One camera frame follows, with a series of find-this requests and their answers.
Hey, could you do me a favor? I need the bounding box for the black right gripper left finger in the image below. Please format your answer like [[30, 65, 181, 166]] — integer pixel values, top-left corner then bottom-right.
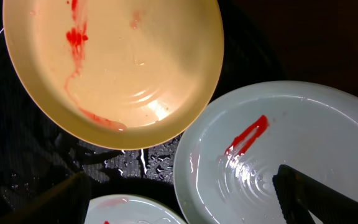
[[0, 172, 91, 224]]

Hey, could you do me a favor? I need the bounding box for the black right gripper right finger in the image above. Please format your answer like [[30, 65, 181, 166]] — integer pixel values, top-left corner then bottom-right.
[[272, 164, 358, 224]]

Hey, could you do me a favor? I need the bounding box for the light green plate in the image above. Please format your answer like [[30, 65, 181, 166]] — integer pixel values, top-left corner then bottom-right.
[[85, 194, 186, 224], [173, 82, 358, 223]]

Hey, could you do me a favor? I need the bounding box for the yellow plate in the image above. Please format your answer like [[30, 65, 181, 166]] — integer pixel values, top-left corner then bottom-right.
[[2, 0, 224, 150]]

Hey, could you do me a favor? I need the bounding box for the light green plate front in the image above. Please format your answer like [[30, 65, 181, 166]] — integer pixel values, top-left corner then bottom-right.
[[85, 194, 186, 224]]

